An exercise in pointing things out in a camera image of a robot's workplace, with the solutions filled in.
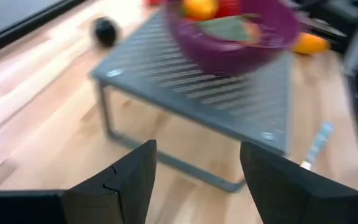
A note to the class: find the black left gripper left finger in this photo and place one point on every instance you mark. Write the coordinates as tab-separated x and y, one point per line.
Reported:
110	199

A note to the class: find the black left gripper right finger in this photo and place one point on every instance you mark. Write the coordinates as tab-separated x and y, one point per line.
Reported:
291	199

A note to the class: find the black plum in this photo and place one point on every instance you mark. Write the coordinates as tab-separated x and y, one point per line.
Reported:
105	32

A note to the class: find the orange tangerine with leaves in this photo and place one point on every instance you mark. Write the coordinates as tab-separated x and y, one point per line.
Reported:
225	29

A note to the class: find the red strawberry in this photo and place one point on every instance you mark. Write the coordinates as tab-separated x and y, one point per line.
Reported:
227	7

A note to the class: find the yellow red peach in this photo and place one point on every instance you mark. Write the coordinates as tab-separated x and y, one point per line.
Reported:
200	8

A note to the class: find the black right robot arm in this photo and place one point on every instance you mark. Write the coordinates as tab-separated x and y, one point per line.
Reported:
337	9

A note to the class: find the grey perforated metal shelf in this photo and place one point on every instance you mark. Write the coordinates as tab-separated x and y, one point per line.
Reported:
197	93

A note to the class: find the orange mango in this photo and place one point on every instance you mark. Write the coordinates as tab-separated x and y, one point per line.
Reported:
310	44

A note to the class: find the purple plastic colander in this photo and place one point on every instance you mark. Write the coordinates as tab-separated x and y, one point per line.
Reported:
216	59

